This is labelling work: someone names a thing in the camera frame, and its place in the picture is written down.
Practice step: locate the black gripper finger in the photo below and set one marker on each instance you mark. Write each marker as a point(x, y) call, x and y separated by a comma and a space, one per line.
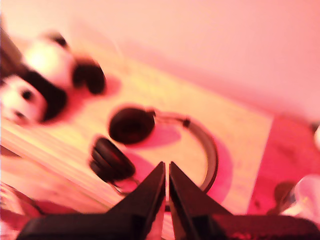
point(147, 197)
point(187, 197)

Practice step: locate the black over-ear headphones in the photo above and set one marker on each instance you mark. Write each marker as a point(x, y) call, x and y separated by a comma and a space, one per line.
point(130, 125)

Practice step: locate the flat wooden shelf board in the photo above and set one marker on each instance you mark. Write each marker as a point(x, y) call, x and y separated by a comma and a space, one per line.
point(225, 130)

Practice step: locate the white patterned mug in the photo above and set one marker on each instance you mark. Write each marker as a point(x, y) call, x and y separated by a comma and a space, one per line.
point(307, 192)

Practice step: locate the black and white panda plush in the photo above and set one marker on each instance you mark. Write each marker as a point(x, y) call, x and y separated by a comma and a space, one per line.
point(45, 62)

